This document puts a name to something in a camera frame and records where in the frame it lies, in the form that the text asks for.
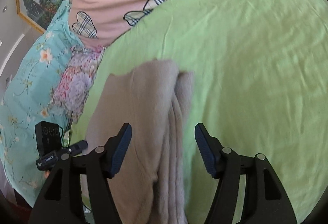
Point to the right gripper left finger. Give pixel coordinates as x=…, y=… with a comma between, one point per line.
x=60, y=199

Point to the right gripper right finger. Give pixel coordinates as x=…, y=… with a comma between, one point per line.
x=249, y=180

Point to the beige knit sweater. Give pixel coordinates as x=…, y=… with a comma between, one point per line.
x=154, y=98

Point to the green white paper package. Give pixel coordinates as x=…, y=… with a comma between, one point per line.
x=66, y=139

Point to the teal floral pillow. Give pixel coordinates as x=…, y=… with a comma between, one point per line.
x=26, y=103

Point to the purple pink floral pillow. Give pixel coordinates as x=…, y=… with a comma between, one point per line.
x=71, y=93

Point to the green bed sheet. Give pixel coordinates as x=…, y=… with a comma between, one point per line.
x=260, y=86

